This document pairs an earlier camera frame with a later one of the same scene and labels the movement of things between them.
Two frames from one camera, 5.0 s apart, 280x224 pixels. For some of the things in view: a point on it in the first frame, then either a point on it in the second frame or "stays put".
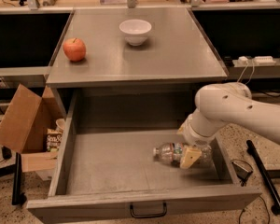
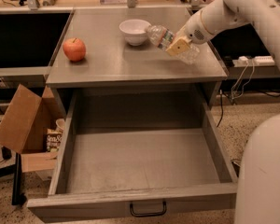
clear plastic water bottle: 173,153 → 162,38
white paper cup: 61,123 stays put
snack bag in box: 53,140 stays put
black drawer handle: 148,216 stays put
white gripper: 193,136 → 194,31
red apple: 75,49 stays put
